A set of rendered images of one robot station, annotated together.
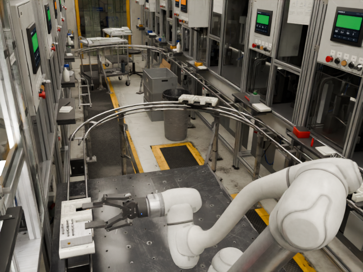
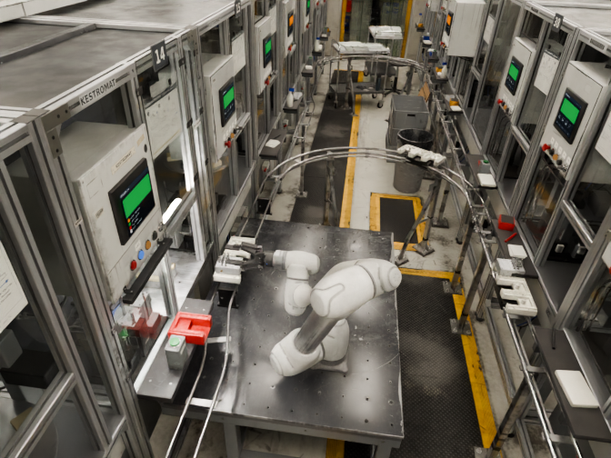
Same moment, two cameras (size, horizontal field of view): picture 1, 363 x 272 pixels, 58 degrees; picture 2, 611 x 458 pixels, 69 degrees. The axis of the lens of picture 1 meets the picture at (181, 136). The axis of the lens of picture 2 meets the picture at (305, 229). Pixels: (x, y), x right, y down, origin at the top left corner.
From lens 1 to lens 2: 93 cm
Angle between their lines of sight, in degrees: 22
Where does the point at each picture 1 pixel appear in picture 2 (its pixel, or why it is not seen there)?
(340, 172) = (377, 273)
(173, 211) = (290, 268)
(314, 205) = (328, 289)
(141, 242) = not seen: hidden behind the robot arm
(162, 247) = not seen: hidden behind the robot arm
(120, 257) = (265, 294)
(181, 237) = (290, 290)
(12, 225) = (163, 249)
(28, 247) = (193, 265)
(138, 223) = not seen: hidden behind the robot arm
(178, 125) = (409, 174)
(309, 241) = (320, 311)
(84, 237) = (233, 269)
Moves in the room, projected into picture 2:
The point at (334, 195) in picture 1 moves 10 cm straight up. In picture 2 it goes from (350, 286) to (354, 263)
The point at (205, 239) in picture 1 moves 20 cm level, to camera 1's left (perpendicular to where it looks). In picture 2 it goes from (305, 296) to (265, 283)
